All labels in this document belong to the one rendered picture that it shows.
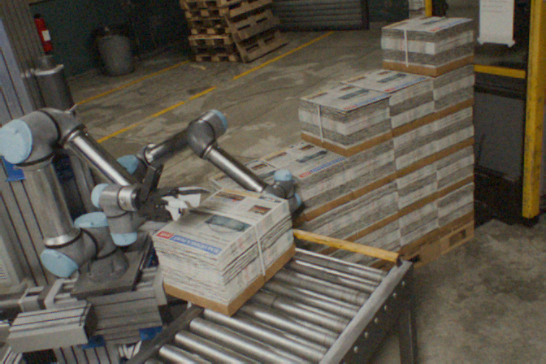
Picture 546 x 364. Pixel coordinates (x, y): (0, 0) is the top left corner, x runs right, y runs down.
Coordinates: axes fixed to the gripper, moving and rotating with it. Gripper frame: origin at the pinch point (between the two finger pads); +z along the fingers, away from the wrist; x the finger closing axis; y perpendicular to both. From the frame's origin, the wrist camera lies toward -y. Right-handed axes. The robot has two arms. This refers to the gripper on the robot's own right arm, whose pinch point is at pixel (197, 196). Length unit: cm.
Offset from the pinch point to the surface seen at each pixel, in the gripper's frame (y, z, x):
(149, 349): 45.5, -17.1, 9.9
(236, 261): 26.0, 2.1, -13.4
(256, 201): 15.7, -1.8, -36.9
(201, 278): 31.1, -8.9, -9.1
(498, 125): 36, 62, -237
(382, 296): 40, 43, -29
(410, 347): 69, 47, -47
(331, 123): 9, -4, -123
